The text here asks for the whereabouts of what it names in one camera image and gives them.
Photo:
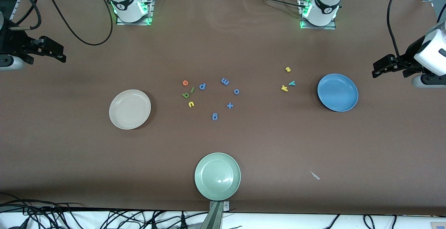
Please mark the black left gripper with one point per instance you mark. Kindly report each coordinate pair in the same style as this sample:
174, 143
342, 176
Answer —
410, 56

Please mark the blue plate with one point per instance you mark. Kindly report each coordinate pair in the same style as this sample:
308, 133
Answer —
337, 92

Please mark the pale green plate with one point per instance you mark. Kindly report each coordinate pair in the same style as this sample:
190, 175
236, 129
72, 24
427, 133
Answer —
217, 176

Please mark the green foam letter b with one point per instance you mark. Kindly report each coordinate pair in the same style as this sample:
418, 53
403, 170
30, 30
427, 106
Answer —
185, 95

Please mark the beige box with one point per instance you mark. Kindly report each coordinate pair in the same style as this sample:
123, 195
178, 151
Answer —
438, 226

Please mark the aluminium camera mount post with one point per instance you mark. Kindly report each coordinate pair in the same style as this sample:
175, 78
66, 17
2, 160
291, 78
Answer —
214, 218

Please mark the blue foam letter p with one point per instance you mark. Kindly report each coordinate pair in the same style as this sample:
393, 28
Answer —
202, 86

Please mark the beige plate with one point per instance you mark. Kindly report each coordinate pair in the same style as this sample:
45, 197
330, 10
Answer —
130, 109

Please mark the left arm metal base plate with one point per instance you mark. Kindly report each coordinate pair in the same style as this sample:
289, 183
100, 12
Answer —
317, 28

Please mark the brown table cover sheet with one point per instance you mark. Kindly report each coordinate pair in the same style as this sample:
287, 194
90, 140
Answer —
69, 152

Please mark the blue foam letter m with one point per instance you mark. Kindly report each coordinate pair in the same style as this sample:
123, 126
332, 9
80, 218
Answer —
225, 81

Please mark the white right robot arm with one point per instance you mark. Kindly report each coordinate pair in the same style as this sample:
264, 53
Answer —
125, 2

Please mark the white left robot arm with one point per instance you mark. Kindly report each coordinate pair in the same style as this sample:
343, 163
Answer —
325, 2

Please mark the yellow foam letter k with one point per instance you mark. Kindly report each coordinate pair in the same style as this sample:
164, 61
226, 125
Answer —
284, 88

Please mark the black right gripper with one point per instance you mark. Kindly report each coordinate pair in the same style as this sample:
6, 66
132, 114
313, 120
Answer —
11, 40

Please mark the white paper scrap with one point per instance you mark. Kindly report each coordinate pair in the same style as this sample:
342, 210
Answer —
315, 175

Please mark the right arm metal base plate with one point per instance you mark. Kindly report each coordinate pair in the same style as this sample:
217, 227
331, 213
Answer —
134, 23

